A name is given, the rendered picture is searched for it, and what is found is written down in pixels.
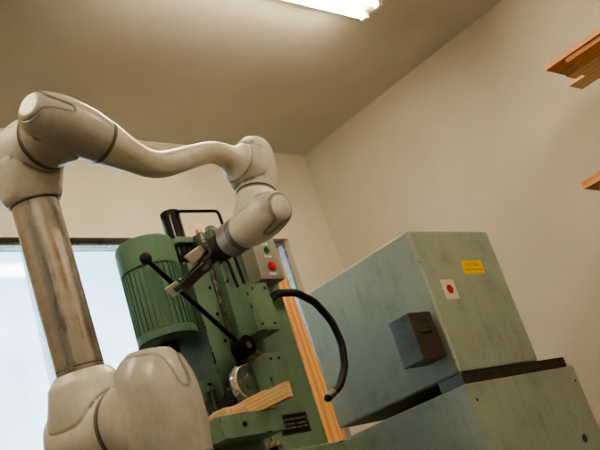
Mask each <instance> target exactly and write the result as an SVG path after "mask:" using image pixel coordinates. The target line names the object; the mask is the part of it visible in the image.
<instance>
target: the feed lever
mask: <svg viewBox="0 0 600 450"><path fill-rule="evenodd" d="M139 261H140V262H141V263H142V264H144V265H149V266H151V267H152V268H153V269H154V270H155V271H156V272H157V273H158V274H159V275H161V276H162V277H163V278H164V279H165V280H166V281H167V282H168V283H169V284H172V283H173V282H175V281H174V280H172V279H171V278H170V277H169V276H168V275H167V274H166V273H165V272H164V271H162V270H161V269H160V268H159V267H158V266H157V265H156V264H155V263H154V262H152V255H150V254H149V253H147V252H144V253H142V254H141V255H140V256H139ZM180 293H181V294H182V295H183V296H184V297H185V298H186V299H187V300H188V301H189V302H190V303H191V304H192V305H193V306H194V307H195V308H196V309H197V310H198V311H200V312H201V313H202V314H203V315H204V316H205V317H206V318H207V319H208V320H209V321H211V322H212V323H213V324H214V325H215V326H216V327H217V328H218V329H220V330H221V331H222V332H223V333H224V334H225V335H226V336H227V337H228V338H230V339H231V340H232V341H233V342H232V343H231V345H230V351H231V353H232V355H233V356H234V357H235V358H236V359H238V360H239V361H242V360H245V359H246V358H247V357H249V356H251V355H254V356H257V357H258V356H259V355H261V354H263V353H261V352H259V351H256V343H255V342H254V340H253V339H252V338H251V337H250V336H248V335H244V336H242V337H240V338H236V337H235V336H233V335H232V334H231V333H230V332H229V331H228V330H227V329H226V328H225V327H223V326H222V325H221V324H220V323H219V322H218V321H217V320H216V319H215V318H214V317H212V316H211V314H209V313H208V312H207V311H206V310H205V309H204V308H203V307H202V306H201V305H200V304H199V303H198V302H197V301H196V300H195V299H193V298H192V297H191V296H190V295H189V294H188V293H187V292H184V291H181V292H180Z"/></svg>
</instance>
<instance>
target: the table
mask: <svg viewBox="0 0 600 450"><path fill-rule="evenodd" d="M209 423H210V428H211V434H212V445H213V450H216V449H222V448H226V447H232V446H241V445H246V444H251V443H256V442H260V441H262V440H264V439H266V438H269V437H271V436H273V435H275V434H277V433H279V432H281V431H283V430H285V429H286V428H285V425H284V421H283V419H282V416H281V412H280V409H279V408H278V407H277V408H271V409H264V410H258V411H251V412H240V413H233V414H228V415H222V416H218V417H216V418H214V419H212V420H210V421H209Z"/></svg>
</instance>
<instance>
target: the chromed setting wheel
mask: <svg viewBox="0 0 600 450"><path fill-rule="evenodd" d="M255 384H256V383H255V379H254V376H253V373H252V367H251V364H250V363H248V362H240V363H237V364H236V365H234V366H233V368H232V369H231V371H230V373H229V385H230V388H231V391H232V393H233V394H234V396H235V397H236V398H237V399H238V400H239V401H240V402H241V401H243V400H245V399H247V398H248V397H250V396H253V395H255V394H257V393H258V391H257V388H256V385H255Z"/></svg>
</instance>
